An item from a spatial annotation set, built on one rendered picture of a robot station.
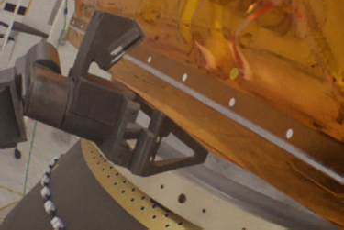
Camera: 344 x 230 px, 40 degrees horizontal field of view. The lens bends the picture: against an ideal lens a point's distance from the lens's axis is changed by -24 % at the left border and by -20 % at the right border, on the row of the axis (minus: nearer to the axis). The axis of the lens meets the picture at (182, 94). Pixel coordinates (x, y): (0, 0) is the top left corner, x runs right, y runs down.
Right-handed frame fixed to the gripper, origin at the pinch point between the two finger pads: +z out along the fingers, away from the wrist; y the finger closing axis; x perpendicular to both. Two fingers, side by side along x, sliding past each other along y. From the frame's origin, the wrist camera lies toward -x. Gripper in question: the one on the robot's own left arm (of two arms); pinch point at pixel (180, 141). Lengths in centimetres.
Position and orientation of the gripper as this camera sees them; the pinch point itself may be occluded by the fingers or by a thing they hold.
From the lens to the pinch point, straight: 63.2
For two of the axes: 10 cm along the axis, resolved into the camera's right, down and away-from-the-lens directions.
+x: -3.5, 9.3, 0.9
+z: 8.5, 2.7, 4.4
